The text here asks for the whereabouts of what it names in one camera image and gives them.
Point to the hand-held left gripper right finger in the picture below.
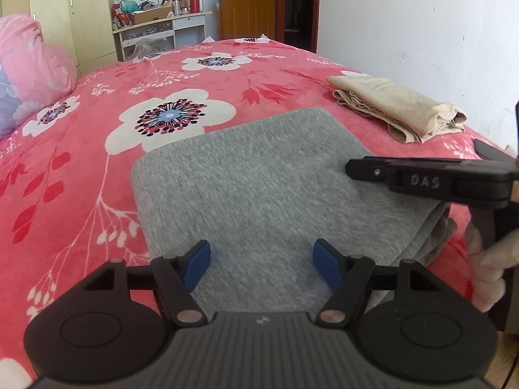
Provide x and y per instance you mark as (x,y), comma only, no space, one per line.
(326,267)

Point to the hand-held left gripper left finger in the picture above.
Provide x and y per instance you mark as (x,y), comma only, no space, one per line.
(197,265)

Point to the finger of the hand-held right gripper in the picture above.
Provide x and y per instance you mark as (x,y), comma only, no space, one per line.
(365,168)

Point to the grey sweater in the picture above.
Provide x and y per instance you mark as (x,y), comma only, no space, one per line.
(251,186)

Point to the person's right hand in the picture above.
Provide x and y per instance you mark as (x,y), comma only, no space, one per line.
(486,275)

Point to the folded beige garment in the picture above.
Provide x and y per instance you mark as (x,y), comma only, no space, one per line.
(397,105)

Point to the red floral blanket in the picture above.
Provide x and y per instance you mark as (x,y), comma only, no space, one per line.
(284,73)

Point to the brown wooden door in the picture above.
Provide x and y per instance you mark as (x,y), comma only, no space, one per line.
(317,8)

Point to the clear plastic bag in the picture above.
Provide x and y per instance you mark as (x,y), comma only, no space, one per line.
(150,48)

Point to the white desk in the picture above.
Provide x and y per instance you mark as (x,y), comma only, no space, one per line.
(190,22)

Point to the red thermos bottle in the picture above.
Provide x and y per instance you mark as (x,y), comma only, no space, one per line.
(196,3)

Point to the silver bottle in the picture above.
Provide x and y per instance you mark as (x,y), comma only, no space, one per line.
(177,6)

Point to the cardboard box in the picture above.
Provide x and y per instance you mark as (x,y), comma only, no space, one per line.
(152,16)

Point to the pink floral pillow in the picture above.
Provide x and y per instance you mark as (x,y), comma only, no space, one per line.
(32,60)

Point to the teal bag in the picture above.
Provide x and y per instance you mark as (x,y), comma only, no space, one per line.
(129,6)

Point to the cream wardrobe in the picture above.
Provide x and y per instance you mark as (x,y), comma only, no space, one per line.
(61,12)

